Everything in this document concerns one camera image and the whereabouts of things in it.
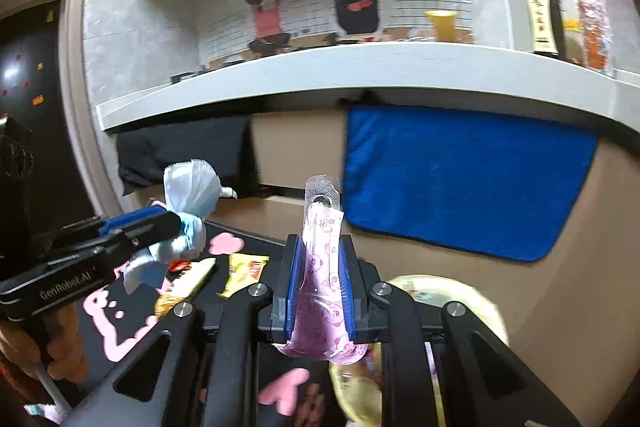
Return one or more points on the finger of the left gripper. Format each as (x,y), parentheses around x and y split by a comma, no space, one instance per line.
(140,236)
(129,219)

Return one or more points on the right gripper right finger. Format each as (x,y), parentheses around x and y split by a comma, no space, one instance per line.
(364,320)

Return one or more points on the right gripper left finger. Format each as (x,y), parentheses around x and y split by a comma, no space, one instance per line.
(289,280)

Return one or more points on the pink patterned sachet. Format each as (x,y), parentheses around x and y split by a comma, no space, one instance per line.
(319,331)

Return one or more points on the gold brown snack wrapper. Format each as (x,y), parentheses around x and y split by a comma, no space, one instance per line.
(185,286)

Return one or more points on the white blue tissue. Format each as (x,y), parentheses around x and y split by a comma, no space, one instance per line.
(192,190)

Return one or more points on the person's left hand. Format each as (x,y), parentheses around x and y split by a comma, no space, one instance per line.
(64,348)

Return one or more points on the yellow snack packet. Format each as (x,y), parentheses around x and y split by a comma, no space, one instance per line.
(244,270)

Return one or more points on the black mat with pink pattern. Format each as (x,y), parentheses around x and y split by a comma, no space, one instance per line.
(291,392)

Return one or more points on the black cloth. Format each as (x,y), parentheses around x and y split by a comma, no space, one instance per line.
(225,143)

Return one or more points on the blue towel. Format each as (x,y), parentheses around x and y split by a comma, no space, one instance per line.
(496,185)

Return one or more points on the yellow cup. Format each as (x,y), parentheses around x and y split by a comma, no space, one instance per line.
(444,24)

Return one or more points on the soy sauce bottle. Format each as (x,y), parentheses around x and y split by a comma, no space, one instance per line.
(546,26)

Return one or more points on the orange capped drink bottle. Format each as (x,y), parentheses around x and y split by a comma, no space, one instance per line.
(596,32)

